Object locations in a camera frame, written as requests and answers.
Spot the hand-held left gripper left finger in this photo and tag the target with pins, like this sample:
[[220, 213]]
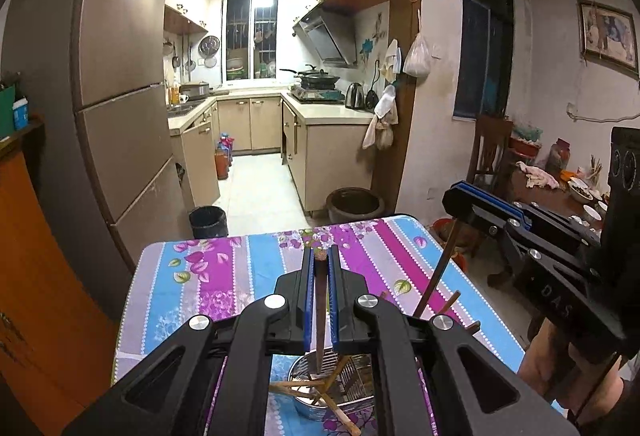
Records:
[[310, 306]]

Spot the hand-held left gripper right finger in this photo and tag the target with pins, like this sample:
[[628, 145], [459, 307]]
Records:
[[336, 306]]

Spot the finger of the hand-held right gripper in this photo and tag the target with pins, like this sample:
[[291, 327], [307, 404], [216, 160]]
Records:
[[500, 205], [480, 213]]

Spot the dark brown chopstick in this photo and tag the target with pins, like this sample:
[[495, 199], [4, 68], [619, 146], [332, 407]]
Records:
[[319, 316], [434, 277]]

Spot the light wooden chopstick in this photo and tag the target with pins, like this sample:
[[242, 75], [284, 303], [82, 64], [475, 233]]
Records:
[[342, 416], [332, 378], [472, 328], [446, 305], [287, 386]]

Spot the steel utensil holder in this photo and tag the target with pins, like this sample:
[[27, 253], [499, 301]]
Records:
[[306, 413]]

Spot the person's right forearm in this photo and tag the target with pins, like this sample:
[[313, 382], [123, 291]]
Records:
[[622, 411]]

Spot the person's right hand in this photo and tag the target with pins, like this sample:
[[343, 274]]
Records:
[[560, 366]]

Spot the white bowl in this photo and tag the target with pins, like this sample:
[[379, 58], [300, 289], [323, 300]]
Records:
[[594, 214]]

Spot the red plastic basin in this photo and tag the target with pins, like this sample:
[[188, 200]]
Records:
[[442, 231]]

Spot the wooden dining table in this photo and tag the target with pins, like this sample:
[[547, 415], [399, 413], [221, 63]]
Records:
[[545, 201]]

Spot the pink cloth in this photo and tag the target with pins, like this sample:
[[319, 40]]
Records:
[[537, 176]]

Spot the bowl with dark food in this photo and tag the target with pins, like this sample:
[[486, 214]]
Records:
[[581, 191]]

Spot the cup of chopsticks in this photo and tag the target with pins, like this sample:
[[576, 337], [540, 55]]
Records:
[[595, 170]]

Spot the wooden chair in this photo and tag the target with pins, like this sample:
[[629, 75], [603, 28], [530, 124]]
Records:
[[492, 150]]

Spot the glass jar red lid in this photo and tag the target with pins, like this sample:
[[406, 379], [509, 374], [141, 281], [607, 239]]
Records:
[[557, 158]]

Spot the floral striped tablecloth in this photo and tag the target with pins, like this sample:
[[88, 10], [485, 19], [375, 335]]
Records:
[[225, 276]]

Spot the dark ceramic jar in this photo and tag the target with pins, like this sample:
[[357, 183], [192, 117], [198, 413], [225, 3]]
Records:
[[355, 208]]

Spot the black trash bin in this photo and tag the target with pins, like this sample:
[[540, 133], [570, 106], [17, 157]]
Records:
[[209, 223]]

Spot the hanging kitchen cloths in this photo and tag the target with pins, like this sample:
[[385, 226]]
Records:
[[381, 125]]

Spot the beige kitchen counter cabinets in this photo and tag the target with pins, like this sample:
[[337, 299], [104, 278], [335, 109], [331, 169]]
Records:
[[330, 165]]

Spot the black hanging pan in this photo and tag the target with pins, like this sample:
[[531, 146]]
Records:
[[372, 98]]

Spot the dark interior window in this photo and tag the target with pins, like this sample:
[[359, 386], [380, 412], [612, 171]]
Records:
[[482, 40]]

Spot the red floor bottle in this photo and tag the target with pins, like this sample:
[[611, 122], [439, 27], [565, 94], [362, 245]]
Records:
[[222, 165]]

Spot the white hanging plastic bag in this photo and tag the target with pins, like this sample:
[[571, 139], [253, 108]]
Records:
[[416, 58]]

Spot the steel electric kettle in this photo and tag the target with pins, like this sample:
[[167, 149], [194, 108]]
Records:
[[354, 96]]

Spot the white hanging cloth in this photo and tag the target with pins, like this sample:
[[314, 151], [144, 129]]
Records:
[[392, 58]]

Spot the cluster of floor bottles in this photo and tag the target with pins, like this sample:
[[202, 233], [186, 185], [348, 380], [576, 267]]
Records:
[[228, 145]]

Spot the gas stove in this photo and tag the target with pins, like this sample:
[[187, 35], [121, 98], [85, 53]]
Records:
[[317, 94]]

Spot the black wok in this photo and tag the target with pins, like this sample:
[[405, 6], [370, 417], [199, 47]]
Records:
[[317, 76]]

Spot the steel range hood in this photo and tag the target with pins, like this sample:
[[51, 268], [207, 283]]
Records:
[[325, 38]]

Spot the steel cooking pot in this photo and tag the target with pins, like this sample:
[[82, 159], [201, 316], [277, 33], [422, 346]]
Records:
[[195, 90]]

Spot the yellow oil bottle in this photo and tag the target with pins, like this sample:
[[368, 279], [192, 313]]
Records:
[[174, 94]]

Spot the orange wooden cabinet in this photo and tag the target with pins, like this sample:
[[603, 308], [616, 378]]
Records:
[[45, 266]]

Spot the barred kitchen window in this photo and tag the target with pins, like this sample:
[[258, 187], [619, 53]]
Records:
[[252, 35]]

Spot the round hanging strainer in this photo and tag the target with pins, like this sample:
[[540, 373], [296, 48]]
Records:
[[209, 45]]

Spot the brown refrigerator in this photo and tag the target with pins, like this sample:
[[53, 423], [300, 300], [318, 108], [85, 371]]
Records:
[[120, 40]]

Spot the white blue cup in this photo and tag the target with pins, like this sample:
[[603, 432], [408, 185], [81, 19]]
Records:
[[21, 115]]

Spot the green container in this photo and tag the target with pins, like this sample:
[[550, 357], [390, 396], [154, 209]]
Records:
[[7, 113]]

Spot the wall pipe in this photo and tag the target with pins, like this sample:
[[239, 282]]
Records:
[[600, 116]]

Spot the framed wall picture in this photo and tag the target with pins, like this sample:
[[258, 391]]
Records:
[[607, 35]]

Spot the blue flower wall sticker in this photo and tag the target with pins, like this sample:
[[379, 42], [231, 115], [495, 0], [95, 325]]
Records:
[[372, 43]]

